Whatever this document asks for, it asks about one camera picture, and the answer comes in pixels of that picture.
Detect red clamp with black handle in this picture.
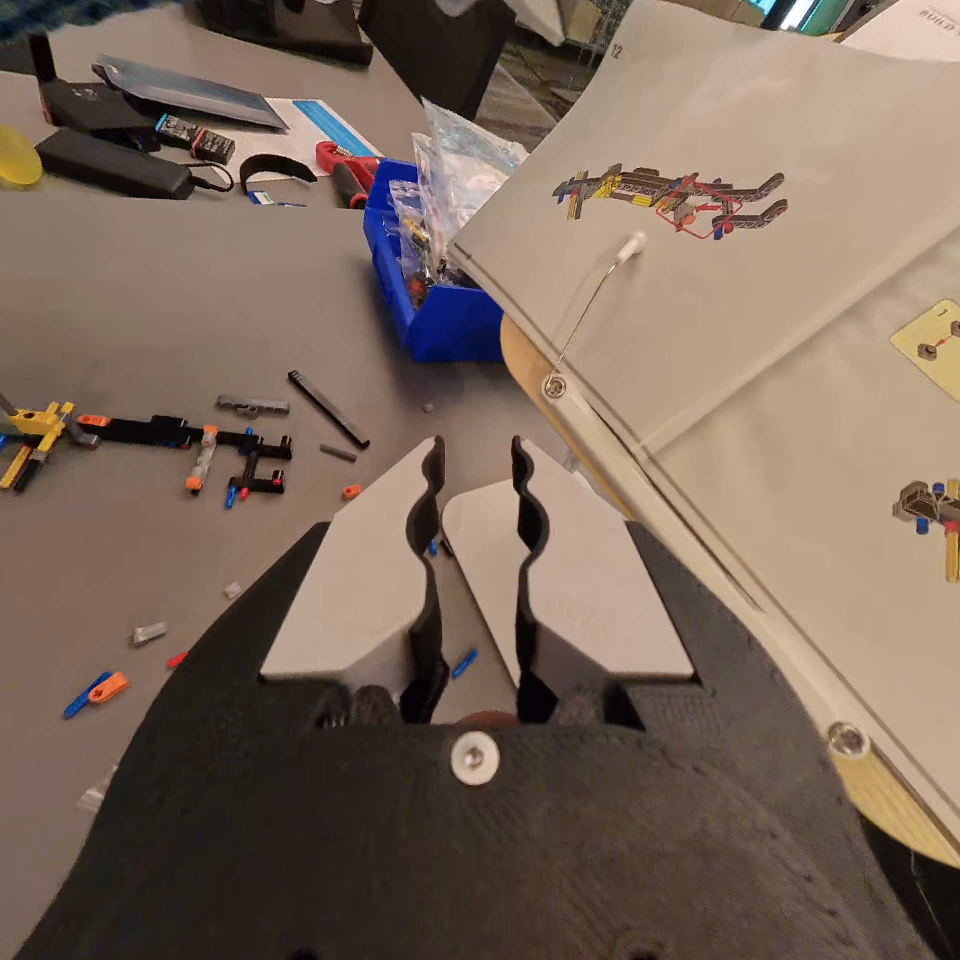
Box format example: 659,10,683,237
315,140,382,211

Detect black moulded holder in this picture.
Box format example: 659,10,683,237
195,0,375,67

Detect paper sheet with blue header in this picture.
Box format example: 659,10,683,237
161,97,384,204

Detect black device with antenna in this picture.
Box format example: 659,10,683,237
28,33,162,151

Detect metal page holder wire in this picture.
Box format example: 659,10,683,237
543,231,650,399

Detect white printed task sheet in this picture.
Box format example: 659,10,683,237
840,0,960,65

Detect black curved strap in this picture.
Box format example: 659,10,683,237
240,153,319,198

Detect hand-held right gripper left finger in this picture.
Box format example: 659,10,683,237
258,435,450,725

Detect black office chair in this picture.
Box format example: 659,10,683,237
358,0,519,121

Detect black power brick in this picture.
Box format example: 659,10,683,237
35,127,196,201

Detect lego instruction booklet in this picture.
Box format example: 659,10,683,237
446,0,960,834

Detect silver antistatic bag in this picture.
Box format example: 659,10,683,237
91,54,291,135

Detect bunch of clear parts bags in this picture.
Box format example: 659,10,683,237
390,97,530,301

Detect yellow translucent disc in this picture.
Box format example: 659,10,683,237
0,123,45,187

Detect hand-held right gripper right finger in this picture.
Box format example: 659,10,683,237
512,435,699,725

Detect blue plastic parts bin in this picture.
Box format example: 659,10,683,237
363,159,505,365

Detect long black lego beam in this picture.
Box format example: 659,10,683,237
287,370,372,451

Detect white base plate with dome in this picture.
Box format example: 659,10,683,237
441,478,520,685

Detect scattered small loose lego pieces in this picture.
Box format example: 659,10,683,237
63,401,481,721

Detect black yellow lego assembly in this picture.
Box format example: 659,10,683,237
0,401,295,511

